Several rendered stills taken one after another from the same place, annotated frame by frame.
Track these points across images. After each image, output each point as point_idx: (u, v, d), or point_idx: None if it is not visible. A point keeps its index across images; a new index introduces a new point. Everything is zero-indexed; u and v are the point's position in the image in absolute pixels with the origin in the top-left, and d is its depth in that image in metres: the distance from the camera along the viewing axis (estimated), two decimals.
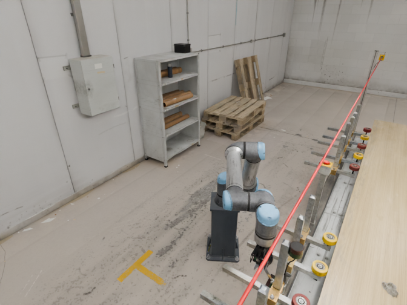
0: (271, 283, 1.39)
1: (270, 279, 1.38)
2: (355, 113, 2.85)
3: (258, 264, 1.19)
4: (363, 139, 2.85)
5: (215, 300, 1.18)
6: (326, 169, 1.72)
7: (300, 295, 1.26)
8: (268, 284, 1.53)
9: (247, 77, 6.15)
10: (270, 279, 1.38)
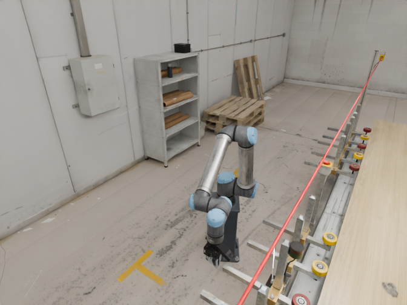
0: (271, 281, 1.38)
1: (272, 275, 1.40)
2: (355, 113, 2.85)
3: None
4: (363, 139, 2.85)
5: (215, 300, 1.18)
6: (326, 169, 1.72)
7: (300, 295, 1.26)
8: (268, 284, 1.53)
9: (247, 77, 6.15)
10: (272, 276, 1.40)
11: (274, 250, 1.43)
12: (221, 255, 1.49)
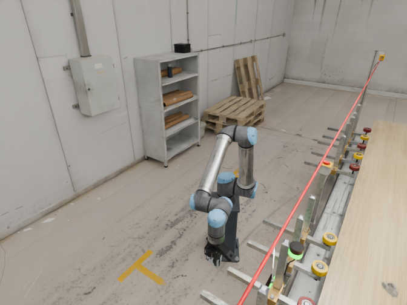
0: (271, 281, 1.38)
1: (272, 275, 1.40)
2: (355, 113, 2.85)
3: None
4: (363, 139, 2.85)
5: (215, 300, 1.18)
6: (326, 169, 1.72)
7: (306, 298, 1.25)
8: (268, 284, 1.53)
9: (247, 77, 6.15)
10: (272, 276, 1.40)
11: (274, 250, 1.43)
12: (222, 255, 1.49)
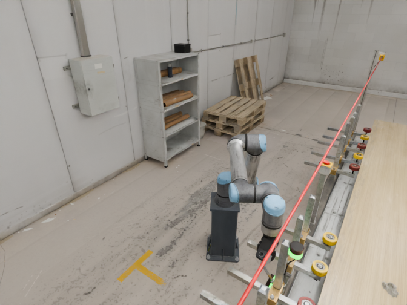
0: (271, 283, 1.39)
1: (271, 279, 1.37)
2: (355, 113, 2.85)
3: None
4: (363, 139, 2.85)
5: (215, 300, 1.18)
6: (326, 169, 1.72)
7: (306, 298, 1.25)
8: (268, 284, 1.53)
9: (247, 77, 6.15)
10: (270, 279, 1.38)
11: (263, 268, 1.31)
12: (272, 259, 1.25)
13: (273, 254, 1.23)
